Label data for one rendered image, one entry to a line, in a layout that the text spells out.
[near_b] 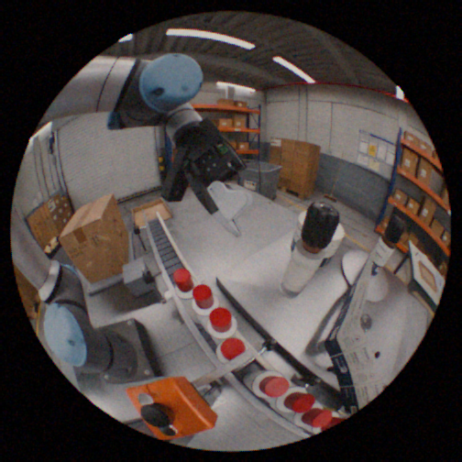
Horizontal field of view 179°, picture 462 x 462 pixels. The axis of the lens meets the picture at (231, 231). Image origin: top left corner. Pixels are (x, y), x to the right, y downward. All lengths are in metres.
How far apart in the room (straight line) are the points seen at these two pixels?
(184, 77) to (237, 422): 0.65
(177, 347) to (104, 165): 4.32
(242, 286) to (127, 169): 4.16
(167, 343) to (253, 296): 0.31
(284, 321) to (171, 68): 0.54
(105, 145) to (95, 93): 4.27
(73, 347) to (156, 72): 0.39
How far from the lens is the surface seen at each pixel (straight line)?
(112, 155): 4.38
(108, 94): 0.18
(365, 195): 4.58
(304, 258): 0.36
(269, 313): 0.45
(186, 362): 0.48
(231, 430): 0.51
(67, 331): 0.33
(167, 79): 0.17
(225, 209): 0.22
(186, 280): 0.26
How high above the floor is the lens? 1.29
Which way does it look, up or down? 36 degrees down
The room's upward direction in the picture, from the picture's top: straight up
